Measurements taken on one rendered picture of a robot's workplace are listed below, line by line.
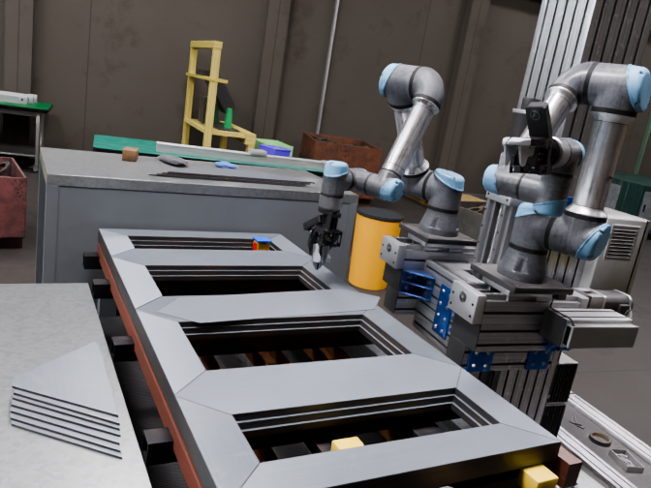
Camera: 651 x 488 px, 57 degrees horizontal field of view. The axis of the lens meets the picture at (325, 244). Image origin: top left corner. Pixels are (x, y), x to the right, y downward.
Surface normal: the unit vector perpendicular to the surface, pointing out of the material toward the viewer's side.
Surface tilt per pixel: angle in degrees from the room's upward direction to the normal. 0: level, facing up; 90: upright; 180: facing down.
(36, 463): 0
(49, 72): 90
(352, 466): 0
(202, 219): 90
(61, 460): 0
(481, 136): 90
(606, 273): 90
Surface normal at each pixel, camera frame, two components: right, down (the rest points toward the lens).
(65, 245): 0.44, 0.30
